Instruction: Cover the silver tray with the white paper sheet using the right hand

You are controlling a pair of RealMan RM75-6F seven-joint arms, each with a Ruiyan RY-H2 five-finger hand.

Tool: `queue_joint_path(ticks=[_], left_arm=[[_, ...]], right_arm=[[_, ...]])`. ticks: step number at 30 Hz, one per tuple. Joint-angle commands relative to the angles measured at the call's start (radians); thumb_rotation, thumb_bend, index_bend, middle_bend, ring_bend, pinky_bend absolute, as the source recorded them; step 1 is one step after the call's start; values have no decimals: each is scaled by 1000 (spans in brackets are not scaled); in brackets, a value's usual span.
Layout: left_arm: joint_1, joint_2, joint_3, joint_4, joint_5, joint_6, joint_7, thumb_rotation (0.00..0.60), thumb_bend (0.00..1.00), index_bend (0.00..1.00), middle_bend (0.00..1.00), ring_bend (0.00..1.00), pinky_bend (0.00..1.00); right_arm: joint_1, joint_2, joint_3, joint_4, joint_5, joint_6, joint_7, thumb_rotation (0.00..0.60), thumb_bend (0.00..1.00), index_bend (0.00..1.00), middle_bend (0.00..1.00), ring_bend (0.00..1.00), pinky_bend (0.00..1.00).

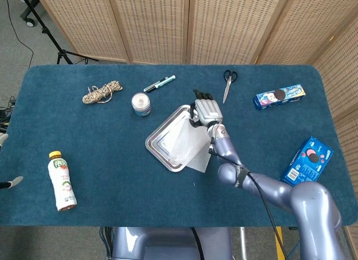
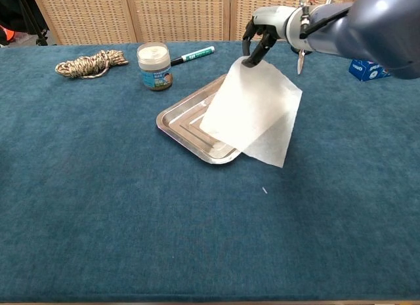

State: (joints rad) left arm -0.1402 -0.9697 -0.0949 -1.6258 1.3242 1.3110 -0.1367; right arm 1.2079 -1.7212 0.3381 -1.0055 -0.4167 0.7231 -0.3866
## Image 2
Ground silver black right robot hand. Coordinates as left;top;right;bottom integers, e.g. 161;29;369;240
241;5;305;69

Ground silver metal tray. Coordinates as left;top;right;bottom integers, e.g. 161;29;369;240
156;73;245;165

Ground green and white marker pen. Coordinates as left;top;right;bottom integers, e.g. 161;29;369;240
170;45;216;67

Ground wicker folding screen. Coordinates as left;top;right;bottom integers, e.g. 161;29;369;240
30;0;358;46

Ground slim blue Oreo box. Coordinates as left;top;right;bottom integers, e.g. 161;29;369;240
348;58;393;83

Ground clear jar with white lid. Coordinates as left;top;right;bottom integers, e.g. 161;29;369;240
136;41;174;92

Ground black tripod stand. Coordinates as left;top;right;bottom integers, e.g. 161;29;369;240
16;0;50;46

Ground teal table cloth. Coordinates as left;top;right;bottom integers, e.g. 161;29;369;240
0;37;420;303

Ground orange object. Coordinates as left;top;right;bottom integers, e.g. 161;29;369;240
0;25;16;46

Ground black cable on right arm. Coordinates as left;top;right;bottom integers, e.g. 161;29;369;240
299;5;354;40

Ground black-handled scissors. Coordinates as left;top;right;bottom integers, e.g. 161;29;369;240
290;45;308;76

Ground beige braided rope bundle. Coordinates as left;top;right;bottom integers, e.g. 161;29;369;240
54;49;129;80

